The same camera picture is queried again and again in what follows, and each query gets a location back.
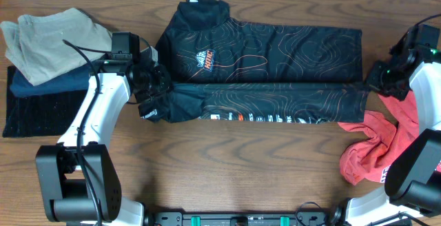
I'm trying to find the red t-shirt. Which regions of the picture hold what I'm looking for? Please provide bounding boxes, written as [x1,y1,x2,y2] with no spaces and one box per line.
[339,92,419,185]

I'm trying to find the beige folded garment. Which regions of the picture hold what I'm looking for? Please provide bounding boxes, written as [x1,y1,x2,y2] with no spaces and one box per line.
[1,8,112,85]

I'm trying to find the navy blue folded garment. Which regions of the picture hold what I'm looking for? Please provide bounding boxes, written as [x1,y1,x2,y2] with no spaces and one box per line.
[10,65,92,98]

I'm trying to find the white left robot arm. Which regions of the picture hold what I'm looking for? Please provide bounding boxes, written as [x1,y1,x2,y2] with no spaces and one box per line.
[35,63,172,225]

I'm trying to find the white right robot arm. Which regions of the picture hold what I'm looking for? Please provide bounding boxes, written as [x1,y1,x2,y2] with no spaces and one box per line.
[329,48,440,225]

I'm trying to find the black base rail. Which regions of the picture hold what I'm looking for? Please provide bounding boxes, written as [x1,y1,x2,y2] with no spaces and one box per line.
[144,211,331,226]

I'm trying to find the black sparkly folded garment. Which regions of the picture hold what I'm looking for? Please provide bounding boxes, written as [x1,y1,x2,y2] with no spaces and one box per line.
[2,66,86,138]

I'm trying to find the black orange patterned jersey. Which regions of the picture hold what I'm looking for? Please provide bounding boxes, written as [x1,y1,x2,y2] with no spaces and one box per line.
[139,0,369,124]

